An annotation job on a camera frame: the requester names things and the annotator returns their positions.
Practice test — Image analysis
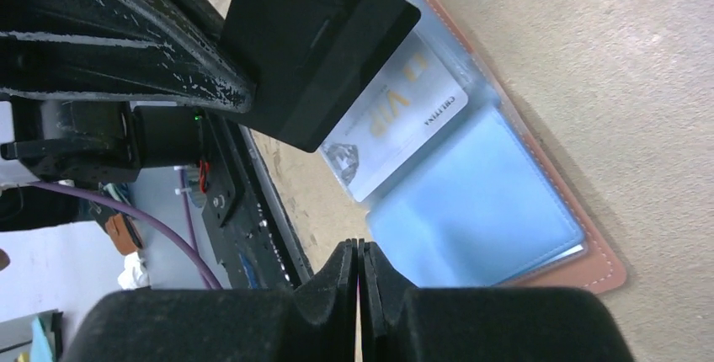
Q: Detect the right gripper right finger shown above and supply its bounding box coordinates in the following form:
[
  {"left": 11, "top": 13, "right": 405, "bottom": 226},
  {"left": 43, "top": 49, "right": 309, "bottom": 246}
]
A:
[{"left": 357, "top": 241, "right": 634, "bottom": 361}]

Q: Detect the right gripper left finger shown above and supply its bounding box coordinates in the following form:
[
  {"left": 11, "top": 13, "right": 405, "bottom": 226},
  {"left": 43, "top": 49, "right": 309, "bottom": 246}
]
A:
[{"left": 62, "top": 239, "right": 358, "bottom": 361}]

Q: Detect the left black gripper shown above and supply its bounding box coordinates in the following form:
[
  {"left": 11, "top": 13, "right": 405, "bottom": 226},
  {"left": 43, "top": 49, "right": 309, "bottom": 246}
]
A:
[{"left": 1, "top": 0, "right": 255, "bottom": 184}]

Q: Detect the brown leather card holder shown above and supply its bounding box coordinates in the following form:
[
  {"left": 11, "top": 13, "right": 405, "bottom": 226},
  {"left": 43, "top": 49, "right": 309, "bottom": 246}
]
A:
[{"left": 347, "top": 0, "right": 627, "bottom": 293}]

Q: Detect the black card in bin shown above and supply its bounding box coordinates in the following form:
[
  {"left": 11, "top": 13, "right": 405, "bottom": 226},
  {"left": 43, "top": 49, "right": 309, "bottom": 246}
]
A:
[{"left": 220, "top": 0, "right": 420, "bottom": 152}]

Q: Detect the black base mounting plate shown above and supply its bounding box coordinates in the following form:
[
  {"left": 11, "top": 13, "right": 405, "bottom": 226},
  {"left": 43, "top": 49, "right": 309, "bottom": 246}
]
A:
[{"left": 202, "top": 115, "right": 313, "bottom": 289}]

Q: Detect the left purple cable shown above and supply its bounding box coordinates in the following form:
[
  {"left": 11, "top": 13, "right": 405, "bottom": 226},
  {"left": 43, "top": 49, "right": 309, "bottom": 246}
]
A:
[{"left": 22, "top": 167, "right": 224, "bottom": 292}]

